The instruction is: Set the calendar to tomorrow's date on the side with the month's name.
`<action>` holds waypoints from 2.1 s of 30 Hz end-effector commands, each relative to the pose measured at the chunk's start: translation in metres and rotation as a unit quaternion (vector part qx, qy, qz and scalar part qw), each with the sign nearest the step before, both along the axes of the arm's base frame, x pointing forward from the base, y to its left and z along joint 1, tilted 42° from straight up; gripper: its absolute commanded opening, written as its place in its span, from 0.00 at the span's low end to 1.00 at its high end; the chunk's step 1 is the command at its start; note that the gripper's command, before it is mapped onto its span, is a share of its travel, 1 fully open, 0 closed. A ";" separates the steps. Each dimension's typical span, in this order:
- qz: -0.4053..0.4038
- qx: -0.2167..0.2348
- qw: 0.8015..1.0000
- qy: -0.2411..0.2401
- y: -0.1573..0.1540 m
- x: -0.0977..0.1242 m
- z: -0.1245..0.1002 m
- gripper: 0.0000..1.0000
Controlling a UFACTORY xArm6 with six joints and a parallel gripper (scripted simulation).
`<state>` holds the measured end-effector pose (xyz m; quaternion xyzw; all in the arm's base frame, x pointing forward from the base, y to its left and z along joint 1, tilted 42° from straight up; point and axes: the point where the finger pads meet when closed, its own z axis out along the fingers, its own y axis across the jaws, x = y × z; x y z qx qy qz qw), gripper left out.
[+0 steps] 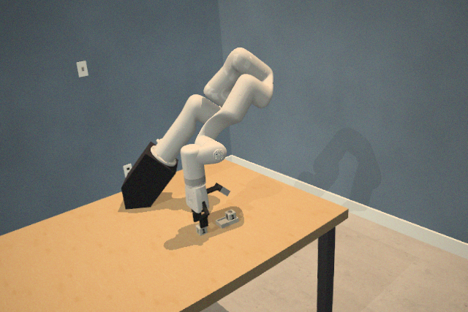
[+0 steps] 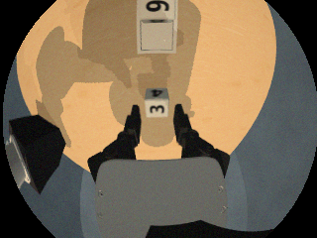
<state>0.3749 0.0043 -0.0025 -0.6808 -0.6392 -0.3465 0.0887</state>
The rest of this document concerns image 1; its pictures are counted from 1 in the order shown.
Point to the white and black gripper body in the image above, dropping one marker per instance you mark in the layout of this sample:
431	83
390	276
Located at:
195	195

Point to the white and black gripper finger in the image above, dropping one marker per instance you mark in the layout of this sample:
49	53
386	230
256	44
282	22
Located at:
195	216
204	217

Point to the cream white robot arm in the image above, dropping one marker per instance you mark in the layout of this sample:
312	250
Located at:
234	100

